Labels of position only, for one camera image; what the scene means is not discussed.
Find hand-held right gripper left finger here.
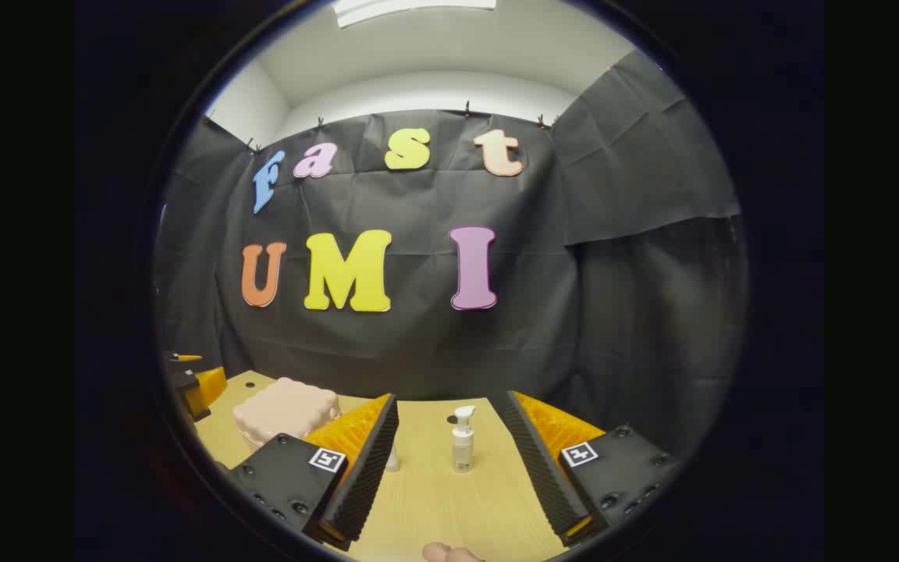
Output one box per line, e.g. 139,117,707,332
225,393,400,552

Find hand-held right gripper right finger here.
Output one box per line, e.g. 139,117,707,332
503,390,683,549

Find pink suitcase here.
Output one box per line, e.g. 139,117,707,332
233,377,341,450

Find white pump bottle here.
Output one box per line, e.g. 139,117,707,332
451,404,477,474

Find ceiling light panel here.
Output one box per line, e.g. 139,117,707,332
332,0,497,29

